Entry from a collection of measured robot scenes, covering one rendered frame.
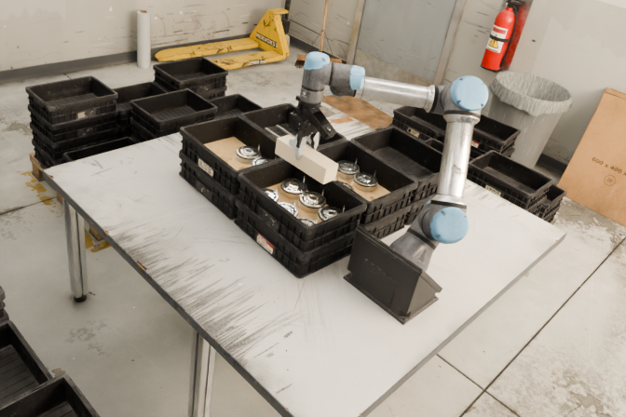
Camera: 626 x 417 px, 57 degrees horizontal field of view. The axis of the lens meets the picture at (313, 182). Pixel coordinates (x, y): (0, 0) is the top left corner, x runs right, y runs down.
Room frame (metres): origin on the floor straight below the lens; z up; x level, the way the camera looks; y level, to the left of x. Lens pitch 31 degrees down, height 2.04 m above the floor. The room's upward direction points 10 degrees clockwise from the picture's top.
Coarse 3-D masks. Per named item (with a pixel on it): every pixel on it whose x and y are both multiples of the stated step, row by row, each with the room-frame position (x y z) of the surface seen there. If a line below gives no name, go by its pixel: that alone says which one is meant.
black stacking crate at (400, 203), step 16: (352, 144) 2.19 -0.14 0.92; (336, 160) 2.16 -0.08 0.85; (352, 160) 2.18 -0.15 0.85; (368, 160) 2.12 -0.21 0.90; (384, 176) 2.05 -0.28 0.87; (400, 176) 2.01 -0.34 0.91; (368, 208) 1.76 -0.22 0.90; (384, 208) 1.82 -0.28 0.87; (400, 208) 1.91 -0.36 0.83; (368, 224) 1.76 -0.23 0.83
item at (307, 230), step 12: (252, 168) 1.83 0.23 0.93; (240, 180) 1.76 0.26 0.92; (252, 192) 1.71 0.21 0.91; (264, 192) 1.69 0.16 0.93; (348, 192) 1.79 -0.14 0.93; (276, 204) 1.63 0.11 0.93; (288, 216) 1.58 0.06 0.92; (336, 216) 1.62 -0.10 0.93; (348, 216) 1.66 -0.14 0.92; (300, 228) 1.54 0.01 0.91; (312, 228) 1.53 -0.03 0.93; (324, 228) 1.57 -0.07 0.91
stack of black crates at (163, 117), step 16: (160, 96) 3.02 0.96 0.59; (176, 96) 3.10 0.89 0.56; (192, 96) 3.13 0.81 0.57; (144, 112) 2.77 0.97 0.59; (160, 112) 3.01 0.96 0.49; (176, 112) 3.05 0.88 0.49; (192, 112) 3.08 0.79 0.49; (208, 112) 2.94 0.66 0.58; (144, 128) 2.78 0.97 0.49; (160, 128) 2.71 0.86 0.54; (176, 128) 2.78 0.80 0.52
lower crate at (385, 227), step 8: (408, 208) 1.94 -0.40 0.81; (392, 216) 1.86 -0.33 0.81; (400, 216) 1.92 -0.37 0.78; (376, 224) 1.79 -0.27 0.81; (384, 224) 1.85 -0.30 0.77; (392, 224) 1.88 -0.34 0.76; (400, 224) 1.94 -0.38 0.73; (376, 232) 1.81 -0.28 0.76; (384, 232) 1.86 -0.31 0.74; (392, 232) 1.90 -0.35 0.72
